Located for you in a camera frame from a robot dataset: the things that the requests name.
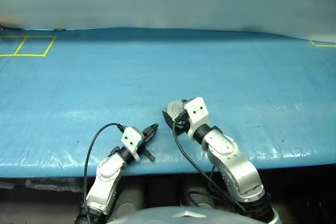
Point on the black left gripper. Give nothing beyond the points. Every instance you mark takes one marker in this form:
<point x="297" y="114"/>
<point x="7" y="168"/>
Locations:
<point x="147" y="151"/>

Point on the grey robot torso with logo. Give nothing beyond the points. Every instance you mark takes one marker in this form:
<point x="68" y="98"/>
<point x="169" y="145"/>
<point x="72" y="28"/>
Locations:
<point x="183" y="217"/>

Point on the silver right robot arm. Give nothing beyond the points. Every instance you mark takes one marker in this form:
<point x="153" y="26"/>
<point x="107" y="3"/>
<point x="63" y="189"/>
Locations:
<point x="236" y="166"/>

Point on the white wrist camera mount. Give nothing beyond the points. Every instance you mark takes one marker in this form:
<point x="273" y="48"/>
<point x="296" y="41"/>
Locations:
<point x="132" y="138"/>
<point x="197" y="113"/>

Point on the blue plastic table cover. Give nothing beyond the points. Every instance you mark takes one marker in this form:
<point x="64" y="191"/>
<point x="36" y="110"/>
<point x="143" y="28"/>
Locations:
<point x="183" y="72"/>

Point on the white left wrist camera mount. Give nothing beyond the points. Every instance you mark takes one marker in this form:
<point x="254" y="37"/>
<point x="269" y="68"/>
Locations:
<point x="132" y="138"/>

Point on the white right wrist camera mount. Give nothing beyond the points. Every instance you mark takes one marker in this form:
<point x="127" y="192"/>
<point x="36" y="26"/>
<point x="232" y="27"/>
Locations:
<point x="197" y="113"/>

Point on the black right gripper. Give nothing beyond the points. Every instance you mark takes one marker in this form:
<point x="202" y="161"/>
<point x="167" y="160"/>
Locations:
<point x="182" y="123"/>

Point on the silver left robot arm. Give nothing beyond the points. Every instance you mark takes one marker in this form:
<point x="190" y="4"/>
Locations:
<point x="105" y="176"/>

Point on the grey rounded shape under table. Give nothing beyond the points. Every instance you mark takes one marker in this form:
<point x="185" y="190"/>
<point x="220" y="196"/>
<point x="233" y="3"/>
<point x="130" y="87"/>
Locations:
<point x="197" y="192"/>
<point x="130" y="203"/>

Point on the small black clip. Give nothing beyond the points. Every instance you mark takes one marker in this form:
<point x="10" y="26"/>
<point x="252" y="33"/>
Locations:
<point x="60" y="29"/>

